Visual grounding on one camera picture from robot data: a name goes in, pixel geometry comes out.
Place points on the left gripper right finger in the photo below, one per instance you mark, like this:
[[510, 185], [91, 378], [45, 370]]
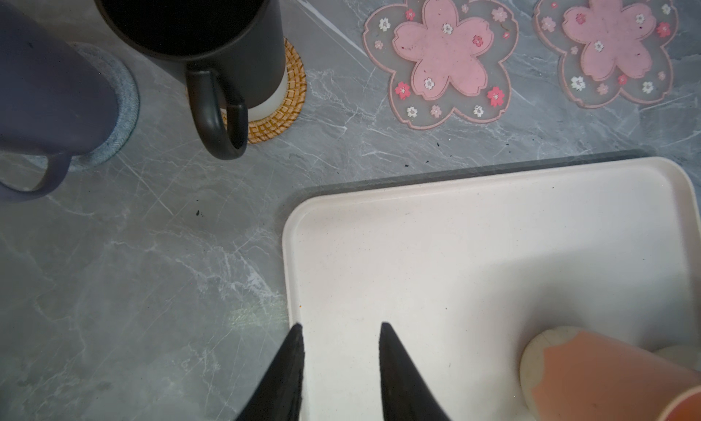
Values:
[[405, 395]]

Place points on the blue woven round coaster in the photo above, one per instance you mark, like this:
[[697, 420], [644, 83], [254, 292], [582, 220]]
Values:
[[94, 110]]

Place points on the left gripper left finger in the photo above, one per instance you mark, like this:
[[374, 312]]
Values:
[[279, 394]]

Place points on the black mug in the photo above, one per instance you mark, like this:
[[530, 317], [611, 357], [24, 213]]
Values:
[[230, 55]]

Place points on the purple mug white inside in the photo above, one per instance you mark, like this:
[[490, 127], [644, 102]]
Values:
[[28, 53]]

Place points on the beige serving tray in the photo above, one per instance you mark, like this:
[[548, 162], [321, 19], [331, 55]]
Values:
[[468, 271]]

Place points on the pink flower coaster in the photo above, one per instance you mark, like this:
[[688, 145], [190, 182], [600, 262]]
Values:
[[610, 48], [444, 58]]

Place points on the tan rattan round coaster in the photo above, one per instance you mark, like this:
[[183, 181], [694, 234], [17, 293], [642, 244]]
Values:
[[285, 103]]

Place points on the orange pink mug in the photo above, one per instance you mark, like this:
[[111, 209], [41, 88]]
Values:
[[568, 373]]

